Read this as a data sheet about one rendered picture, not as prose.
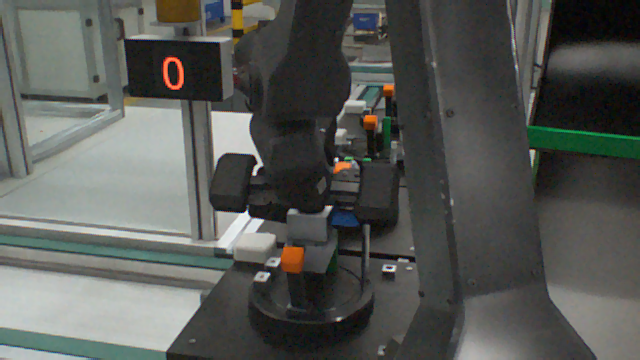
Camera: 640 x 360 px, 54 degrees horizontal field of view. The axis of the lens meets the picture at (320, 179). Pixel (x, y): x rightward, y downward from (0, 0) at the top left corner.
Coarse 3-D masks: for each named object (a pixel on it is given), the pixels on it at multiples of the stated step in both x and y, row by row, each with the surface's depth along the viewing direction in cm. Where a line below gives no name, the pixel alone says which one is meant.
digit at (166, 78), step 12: (156, 48) 74; (168, 48) 74; (180, 48) 73; (156, 60) 75; (168, 60) 74; (180, 60) 74; (156, 72) 75; (168, 72) 75; (180, 72) 74; (156, 84) 76; (168, 84) 75; (180, 84) 75; (192, 84) 75
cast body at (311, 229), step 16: (288, 224) 66; (304, 224) 65; (320, 224) 65; (288, 240) 66; (304, 240) 66; (320, 240) 66; (336, 240) 71; (304, 256) 65; (320, 256) 65; (320, 272) 66
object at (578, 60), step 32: (576, 0) 67; (608, 0) 66; (576, 32) 63; (608, 32) 62; (544, 64) 56; (576, 64) 59; (608, 64) 58; (544, 96) 57; (576, 96) 56; (608, 96) 55; (544, 128) 51; (576, 128) 53; (608, 128) 52
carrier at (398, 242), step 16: (352, 160) 91; (368, 160) 95; (400, 192) 101; (400, 208) 95; (272, 224) 90; (400, 224) 90; (352, 240) 85; (384, 240) 85; (400, 240) 85; (384, 256) 82; (400, 256) 81
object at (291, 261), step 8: (288, 248) 60; (296, 248) 60; (304, 248) 62; (280, 256) 60; (288, 256) 60; (296, 256) 60; (280, 264) 60; (288, 264) 60; (296, 264) 59; (288, 272) 61; (296, 272) 60; (288, 280) 62; (296, 280) 62; (296, 288) 62; (304, 288) 64; (296, 296) 63; (304, 296) 64; (296, 304) 64; (304, 304) 64
